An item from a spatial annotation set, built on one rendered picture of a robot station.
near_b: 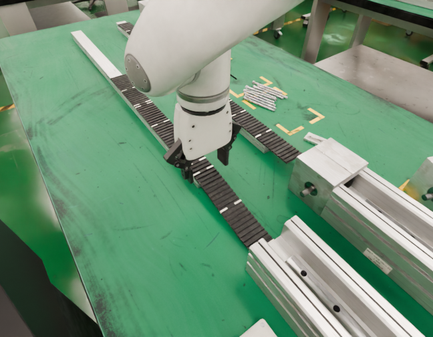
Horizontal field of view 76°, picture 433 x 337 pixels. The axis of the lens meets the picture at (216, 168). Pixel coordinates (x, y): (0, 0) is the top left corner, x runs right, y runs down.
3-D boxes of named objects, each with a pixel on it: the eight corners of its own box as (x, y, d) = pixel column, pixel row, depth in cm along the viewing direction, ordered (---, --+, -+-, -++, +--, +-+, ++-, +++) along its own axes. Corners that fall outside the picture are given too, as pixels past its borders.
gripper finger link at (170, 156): (197, 124, 48) (202, 146, 52) (158, 145, 46) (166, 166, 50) (200, 127, 47) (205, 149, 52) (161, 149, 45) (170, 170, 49)
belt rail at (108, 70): (73, 39, 114) (70, 32, 112) (83, 37, 115) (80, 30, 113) (198, 188, 60) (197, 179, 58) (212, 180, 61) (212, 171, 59)
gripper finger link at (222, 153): (229, 128, 55) (228, 152, 60) (216, 134, 54) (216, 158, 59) (239, 136, 54) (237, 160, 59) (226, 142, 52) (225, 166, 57)
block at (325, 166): (278, 192, 59) (287, 161, 52) (318, 168, 64) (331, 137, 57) (311, 222, 54) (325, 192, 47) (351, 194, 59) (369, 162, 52)
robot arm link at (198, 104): (212, 64, 47) (212, 80, 49) (165, 79, 43) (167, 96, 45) (242, 85, 42) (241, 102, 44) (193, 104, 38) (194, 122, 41)
